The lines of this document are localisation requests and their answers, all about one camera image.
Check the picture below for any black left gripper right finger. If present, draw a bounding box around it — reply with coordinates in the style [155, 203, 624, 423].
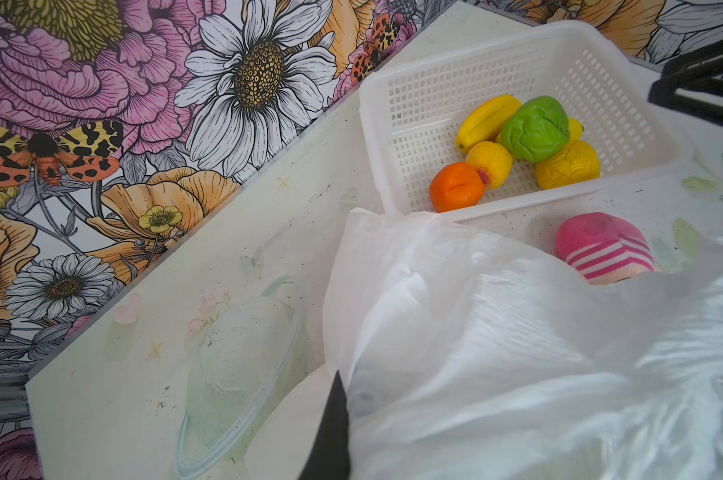
[647, 40, 723, 127]

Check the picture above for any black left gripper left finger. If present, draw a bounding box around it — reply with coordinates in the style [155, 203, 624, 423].
[298, 372, 351, 480]

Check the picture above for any yellow toy corn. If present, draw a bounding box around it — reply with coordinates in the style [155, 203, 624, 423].
[569, 118, 585, 141]

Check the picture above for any yellow toy lemon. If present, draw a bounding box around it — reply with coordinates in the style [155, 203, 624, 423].
[535, 140, 601, 190]

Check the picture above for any green toy leaf fruit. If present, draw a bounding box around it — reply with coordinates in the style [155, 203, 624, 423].
[499, 96, 571, 163]

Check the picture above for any white plastic bag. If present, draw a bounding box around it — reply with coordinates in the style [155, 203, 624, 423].
[240, 206, 723, 480]

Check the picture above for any yellow toy banana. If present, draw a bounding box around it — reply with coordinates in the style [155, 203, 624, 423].
[455, 95, 523, 154]

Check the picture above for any peach toy fruit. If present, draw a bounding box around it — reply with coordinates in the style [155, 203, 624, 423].
[465, 141, 513, 190]

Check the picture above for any orange toy orange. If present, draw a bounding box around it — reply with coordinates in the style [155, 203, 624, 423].
[429, 162, 485, 213]

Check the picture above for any pink toy food piece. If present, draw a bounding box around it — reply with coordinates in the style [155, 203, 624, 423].
[555, 212, 655, 285]

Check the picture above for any white plastic mesh basket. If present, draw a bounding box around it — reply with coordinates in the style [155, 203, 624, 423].
[359, 21, 693, 221]

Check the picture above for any aluminium corner post left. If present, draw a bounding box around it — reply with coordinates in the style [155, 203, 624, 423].
[0, 373, 30, 422]

